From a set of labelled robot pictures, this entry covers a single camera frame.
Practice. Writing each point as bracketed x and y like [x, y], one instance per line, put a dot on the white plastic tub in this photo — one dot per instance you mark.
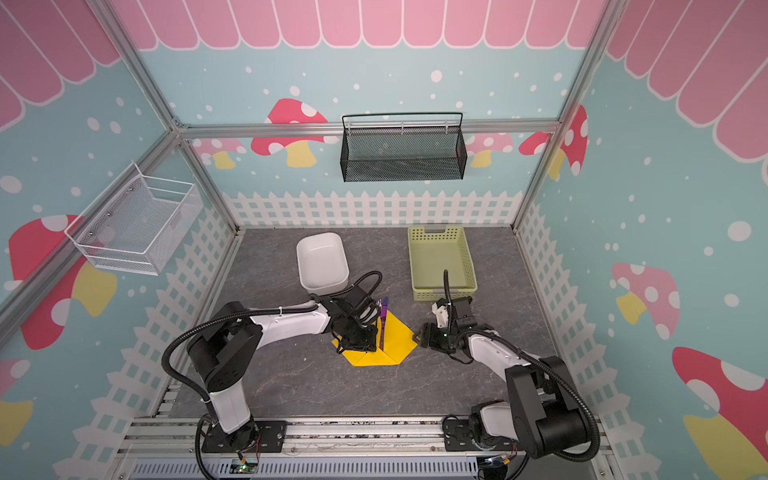
[322, 264]

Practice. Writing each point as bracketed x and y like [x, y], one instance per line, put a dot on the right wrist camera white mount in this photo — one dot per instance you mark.
[442, 312]

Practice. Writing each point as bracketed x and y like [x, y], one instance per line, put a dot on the white wire wall basket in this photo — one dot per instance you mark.
[137, 224]

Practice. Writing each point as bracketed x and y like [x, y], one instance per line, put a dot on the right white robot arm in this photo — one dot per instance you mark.
[543, 414]

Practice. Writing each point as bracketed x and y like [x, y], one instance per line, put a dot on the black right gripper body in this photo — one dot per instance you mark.
[433, 334]

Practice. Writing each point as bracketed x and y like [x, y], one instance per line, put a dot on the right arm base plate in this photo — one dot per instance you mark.
[465, 434]

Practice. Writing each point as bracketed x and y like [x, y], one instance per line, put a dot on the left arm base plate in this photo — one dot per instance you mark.
[262, 436]

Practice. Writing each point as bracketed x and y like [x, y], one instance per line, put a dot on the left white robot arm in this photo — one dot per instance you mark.
[222, 349]

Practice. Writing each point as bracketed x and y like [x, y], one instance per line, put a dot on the yellow paper napkin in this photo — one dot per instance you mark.
[398, 345]

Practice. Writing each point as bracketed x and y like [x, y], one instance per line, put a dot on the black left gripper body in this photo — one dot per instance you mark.
[356, 337]

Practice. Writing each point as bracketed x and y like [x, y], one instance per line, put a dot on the black mesh wall basket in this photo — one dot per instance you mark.
[410, 146]

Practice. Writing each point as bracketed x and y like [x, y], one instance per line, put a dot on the green perforated plastic basket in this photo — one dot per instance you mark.
[434, 248]

